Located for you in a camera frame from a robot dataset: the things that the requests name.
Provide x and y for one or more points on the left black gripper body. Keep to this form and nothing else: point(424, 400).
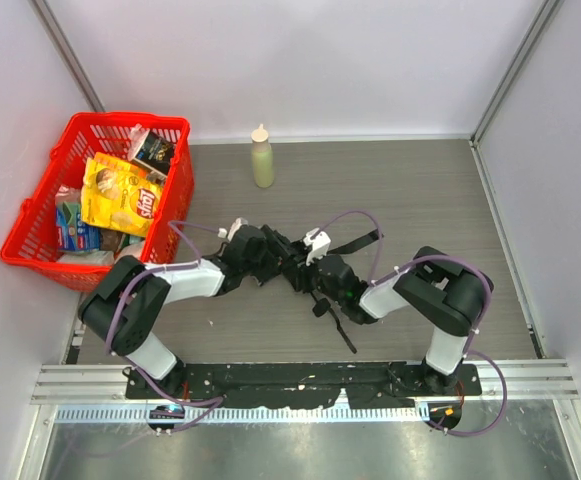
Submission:
point(274, 245)

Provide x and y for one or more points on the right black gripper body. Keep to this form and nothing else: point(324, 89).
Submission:
point(299, 270)

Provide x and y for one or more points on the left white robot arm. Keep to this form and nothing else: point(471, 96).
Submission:
point(124, 306)

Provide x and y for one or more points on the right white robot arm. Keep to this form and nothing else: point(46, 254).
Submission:
point(449, 293)

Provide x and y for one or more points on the pale green squeeze bottle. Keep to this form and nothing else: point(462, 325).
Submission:
point(262, 157)

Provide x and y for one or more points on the white plastic bag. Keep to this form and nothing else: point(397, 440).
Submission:
point(103, 258)

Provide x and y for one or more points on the black and white snack box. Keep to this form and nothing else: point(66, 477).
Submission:
point(151, 152)

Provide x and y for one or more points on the yellow Lays chip bag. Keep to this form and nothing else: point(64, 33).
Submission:
point(118, 195)

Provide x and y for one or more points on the blue snack package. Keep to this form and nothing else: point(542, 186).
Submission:
point(73, 234)

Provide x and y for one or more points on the red plastic shopping basket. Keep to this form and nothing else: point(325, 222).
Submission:
point(33, 240)

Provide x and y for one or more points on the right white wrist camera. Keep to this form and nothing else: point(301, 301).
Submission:
point(317, 243)

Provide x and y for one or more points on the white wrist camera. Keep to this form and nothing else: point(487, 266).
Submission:
point(228, 234)
point(317, 243)

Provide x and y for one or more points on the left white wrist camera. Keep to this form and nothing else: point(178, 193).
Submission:
point(228, 234)

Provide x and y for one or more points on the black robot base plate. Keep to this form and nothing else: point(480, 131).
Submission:
point(303, 386)

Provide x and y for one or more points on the white slotted cable duct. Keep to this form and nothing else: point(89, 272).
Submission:
point(152, 413)

